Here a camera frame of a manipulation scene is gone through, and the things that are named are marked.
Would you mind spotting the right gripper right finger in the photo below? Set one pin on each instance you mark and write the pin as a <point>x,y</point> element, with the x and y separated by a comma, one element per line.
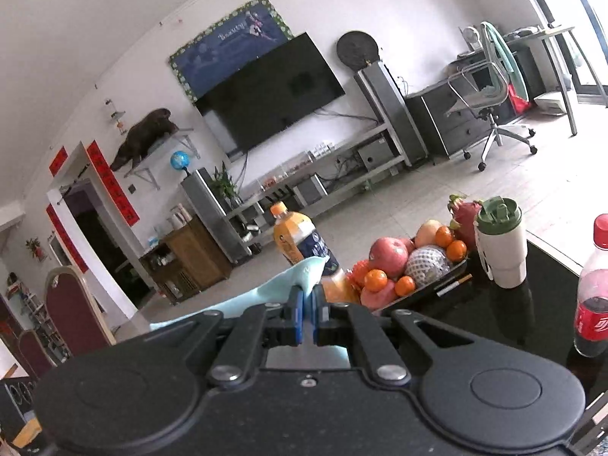
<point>353,327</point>

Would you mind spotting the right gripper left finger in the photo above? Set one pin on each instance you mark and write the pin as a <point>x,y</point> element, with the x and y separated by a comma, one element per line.
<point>246,340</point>

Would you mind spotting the teal t-shirt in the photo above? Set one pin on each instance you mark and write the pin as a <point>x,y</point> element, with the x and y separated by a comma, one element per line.
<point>307,355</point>

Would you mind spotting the large red apple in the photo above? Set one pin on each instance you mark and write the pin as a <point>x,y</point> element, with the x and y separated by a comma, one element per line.
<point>389,255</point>

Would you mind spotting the wooden cabinet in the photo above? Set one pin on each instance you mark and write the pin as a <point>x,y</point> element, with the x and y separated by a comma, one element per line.
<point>186,262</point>

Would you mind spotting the cigarette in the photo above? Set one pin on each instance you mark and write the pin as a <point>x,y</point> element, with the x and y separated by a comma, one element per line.
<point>453,286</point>

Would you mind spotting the net-wrapped pale fruit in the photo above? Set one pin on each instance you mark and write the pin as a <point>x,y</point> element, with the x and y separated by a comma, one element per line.
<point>427,264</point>

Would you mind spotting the metal fruit tray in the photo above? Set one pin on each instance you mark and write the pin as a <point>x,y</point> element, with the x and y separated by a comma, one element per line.
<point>430,291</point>

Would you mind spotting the pink dragon fruit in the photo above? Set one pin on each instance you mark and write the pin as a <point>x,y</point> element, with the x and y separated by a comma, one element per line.
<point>463,214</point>

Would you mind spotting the grey tv stand shelf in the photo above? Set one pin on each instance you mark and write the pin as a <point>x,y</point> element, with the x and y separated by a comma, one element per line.
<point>319,183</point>

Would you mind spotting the maroon banquet chair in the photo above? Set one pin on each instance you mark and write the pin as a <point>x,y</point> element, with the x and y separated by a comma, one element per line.
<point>75,313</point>

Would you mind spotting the small blue globe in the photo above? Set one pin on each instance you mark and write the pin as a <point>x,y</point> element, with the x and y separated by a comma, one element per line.
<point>180,161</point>

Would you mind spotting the white cup with green lid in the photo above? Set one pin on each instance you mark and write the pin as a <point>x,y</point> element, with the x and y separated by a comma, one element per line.
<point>501,241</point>

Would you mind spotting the dark drawer cabinet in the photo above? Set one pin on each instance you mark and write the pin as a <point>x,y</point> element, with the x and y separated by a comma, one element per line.
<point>444,136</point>

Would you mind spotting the brown animal figure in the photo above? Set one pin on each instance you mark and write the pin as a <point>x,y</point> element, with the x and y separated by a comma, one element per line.
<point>142,137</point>

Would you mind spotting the black television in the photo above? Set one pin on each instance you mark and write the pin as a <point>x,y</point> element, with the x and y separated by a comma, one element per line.
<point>270,94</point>

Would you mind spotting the cola bottle red cap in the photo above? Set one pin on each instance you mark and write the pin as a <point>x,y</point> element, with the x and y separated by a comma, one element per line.
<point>590,323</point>

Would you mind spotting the office swivel chair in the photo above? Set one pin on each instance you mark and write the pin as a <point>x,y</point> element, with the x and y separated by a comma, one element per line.
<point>504,75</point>

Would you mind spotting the blue wall poster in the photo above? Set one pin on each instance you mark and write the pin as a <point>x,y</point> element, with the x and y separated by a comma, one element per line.
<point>215,54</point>

